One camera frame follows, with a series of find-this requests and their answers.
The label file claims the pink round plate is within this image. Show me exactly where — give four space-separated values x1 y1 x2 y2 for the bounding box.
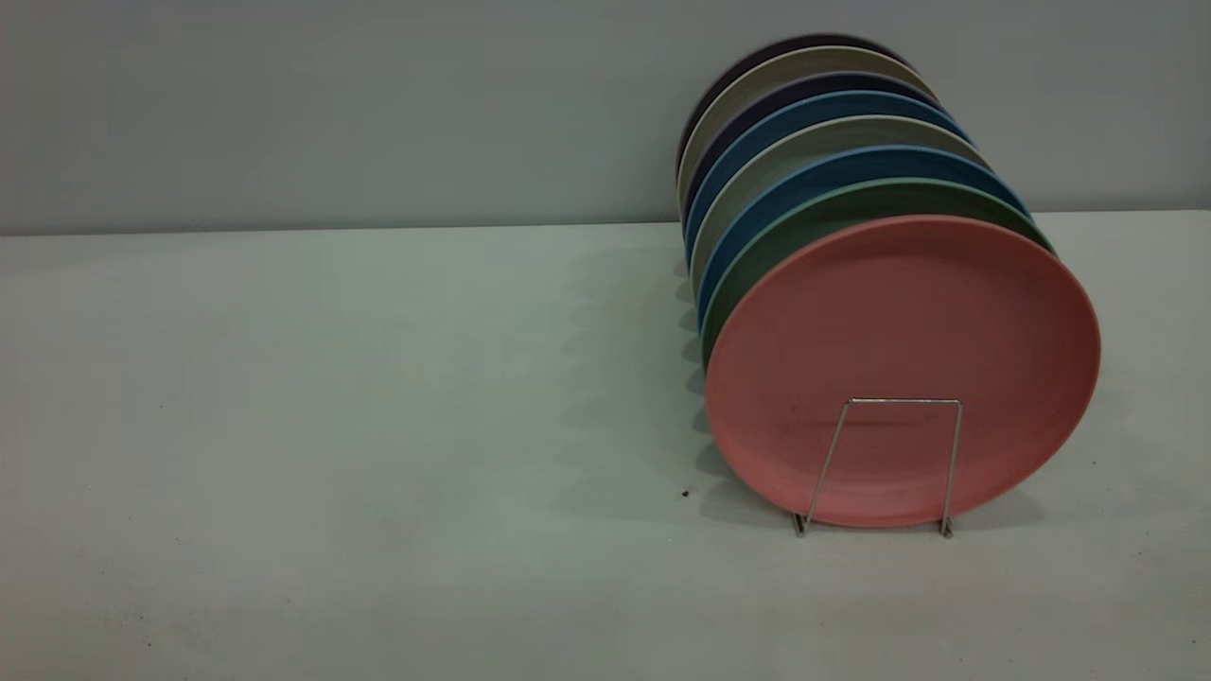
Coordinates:
705 215 1101 529

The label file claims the green round plate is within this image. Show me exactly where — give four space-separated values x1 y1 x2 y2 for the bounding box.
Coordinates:
700 178 1056 370

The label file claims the beige round plate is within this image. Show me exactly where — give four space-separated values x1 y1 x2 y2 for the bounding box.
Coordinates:
689 114 992 299
676 45 933 204

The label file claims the blue round plate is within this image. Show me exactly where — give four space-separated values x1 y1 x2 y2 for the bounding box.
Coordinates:
697 144 1032 332
683 90 974 266

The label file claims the purple round plate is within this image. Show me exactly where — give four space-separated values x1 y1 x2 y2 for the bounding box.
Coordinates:
681 72 942 223

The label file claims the dark maroon round plate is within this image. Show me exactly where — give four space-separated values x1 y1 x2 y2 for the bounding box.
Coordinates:
676 34 914 171

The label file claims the metal wire plate rack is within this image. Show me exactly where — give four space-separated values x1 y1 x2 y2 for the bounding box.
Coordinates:
793 397 964 538

